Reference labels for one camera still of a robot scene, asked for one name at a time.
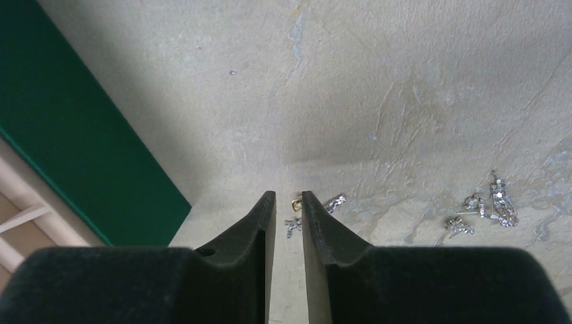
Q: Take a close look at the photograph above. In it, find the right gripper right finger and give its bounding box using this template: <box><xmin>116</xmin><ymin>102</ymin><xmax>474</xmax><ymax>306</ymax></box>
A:
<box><xmin>302</xmin><ymin>191</ymin><xmax>570</xmax><ymax>323</ymax></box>

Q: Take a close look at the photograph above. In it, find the green jewelry box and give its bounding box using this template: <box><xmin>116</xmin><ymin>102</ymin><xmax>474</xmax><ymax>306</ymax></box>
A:
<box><xmin>0</xmin><ymin>0</ymin><xmax>192</xmax><ymax>278</ymax></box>

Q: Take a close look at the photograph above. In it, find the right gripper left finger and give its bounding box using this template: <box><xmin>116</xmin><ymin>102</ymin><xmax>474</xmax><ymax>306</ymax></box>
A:
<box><xmin>1</xmin><ymin>191</ymin><xmax>277</xmax><ymax>323</ymax></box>

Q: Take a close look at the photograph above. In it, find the silver crystal drop earring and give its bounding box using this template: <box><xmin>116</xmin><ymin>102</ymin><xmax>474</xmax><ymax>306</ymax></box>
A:
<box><xmin>285</xmin><ymin>193</ymin><xmax>347</xmax><ymax>239</ymax></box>

